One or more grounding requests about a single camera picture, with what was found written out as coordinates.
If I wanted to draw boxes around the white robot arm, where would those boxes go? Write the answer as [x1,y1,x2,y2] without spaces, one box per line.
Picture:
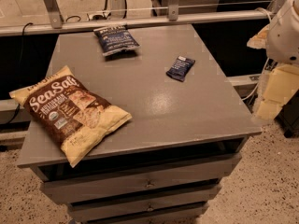
[247,0,299,120]

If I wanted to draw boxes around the blue chip bag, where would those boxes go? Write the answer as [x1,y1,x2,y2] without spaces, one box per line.
[93,26,139,57]

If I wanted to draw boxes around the brown sea salt chip bag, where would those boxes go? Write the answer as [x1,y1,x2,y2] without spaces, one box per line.
[9,66,132,166]

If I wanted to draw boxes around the grey drawer cabinet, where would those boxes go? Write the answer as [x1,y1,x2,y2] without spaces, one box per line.
[16,23,263,224]

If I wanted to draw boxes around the small dark blue snack bar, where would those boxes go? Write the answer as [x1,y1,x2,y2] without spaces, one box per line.
[166,56,195,82]

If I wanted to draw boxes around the top grey drawer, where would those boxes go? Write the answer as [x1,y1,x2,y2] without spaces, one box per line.
[41,153,241,203]

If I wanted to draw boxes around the grey drawer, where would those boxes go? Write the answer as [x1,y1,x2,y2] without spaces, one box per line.
[69,182,221,222]
[81,202,210,224]
[41,153,241,203]

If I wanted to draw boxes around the middle grey drawer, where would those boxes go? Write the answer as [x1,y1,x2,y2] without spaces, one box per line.
[69,182,221,222]

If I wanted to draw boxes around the white power strip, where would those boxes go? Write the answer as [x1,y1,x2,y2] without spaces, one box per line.
[87,13,111,21]

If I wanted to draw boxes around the bottom grey drawer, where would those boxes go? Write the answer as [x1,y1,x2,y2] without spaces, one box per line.
[81,202,210,224]

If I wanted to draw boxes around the grey metal railing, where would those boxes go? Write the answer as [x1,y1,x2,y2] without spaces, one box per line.
[0,0,285,36]

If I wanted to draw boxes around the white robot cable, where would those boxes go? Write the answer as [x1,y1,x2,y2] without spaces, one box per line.
[241,57,271,102]

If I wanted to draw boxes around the black cable on left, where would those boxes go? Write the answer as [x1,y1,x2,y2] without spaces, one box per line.
[0,21,34,127]

